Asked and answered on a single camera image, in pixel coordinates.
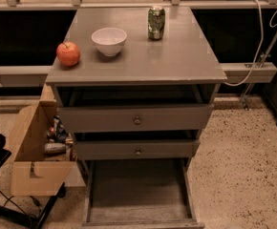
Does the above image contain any grey bottom drawer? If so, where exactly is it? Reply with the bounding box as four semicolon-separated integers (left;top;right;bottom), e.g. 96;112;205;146
82;158;205;229

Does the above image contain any grey drawer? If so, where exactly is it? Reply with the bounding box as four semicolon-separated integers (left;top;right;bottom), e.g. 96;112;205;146
75;139;200;160
82;158;205;229
57;104;213;133

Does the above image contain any grey top drawer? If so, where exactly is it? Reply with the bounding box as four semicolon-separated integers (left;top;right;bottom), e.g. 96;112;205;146
57;104;213;133

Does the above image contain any grey wooden drawer cabinet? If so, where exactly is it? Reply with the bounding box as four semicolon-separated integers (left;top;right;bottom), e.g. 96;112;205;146
45;6;228;164

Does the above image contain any grey middle drawer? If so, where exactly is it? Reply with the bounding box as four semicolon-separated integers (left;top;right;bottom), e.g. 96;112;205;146
75;139;200;160

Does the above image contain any white ceramic bowl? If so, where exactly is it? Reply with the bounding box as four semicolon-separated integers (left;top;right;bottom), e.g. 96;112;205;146
91;28;127;56

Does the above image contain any dark snack bag in box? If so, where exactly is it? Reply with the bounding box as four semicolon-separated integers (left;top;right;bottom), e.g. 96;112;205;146
47;115;69;143

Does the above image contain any red apple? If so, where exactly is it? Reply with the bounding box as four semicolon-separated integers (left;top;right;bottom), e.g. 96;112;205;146
56;42;80;67

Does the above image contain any green soda can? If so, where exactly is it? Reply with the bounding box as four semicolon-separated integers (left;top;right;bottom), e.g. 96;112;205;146
148;5;165;40

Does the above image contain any silver can in box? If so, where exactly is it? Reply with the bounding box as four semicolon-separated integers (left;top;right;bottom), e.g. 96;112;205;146
44;143;66;154

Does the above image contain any open cardboard box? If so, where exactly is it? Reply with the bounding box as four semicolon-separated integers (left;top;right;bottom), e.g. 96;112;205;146
8;85;82;197

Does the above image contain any black stand with cables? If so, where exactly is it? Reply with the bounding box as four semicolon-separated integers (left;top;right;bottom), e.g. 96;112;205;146
0;132;67;229

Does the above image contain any white cable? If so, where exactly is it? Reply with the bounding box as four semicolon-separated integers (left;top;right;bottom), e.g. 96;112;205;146
224;0;277;87

